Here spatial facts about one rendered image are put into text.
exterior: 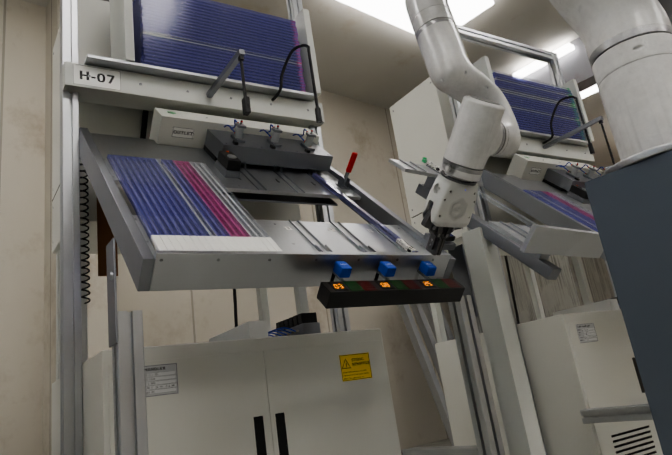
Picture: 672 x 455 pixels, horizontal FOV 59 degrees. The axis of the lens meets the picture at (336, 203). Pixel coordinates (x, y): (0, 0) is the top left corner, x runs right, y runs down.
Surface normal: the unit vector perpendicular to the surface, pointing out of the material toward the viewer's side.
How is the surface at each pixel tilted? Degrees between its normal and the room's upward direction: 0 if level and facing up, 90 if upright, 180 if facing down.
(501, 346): 90
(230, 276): 134
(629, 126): 90
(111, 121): 90
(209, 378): 90
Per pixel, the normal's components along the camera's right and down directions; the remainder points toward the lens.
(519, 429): -0.76, -0.10
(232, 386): 0.53, -0.34
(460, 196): 0.48, 0.37
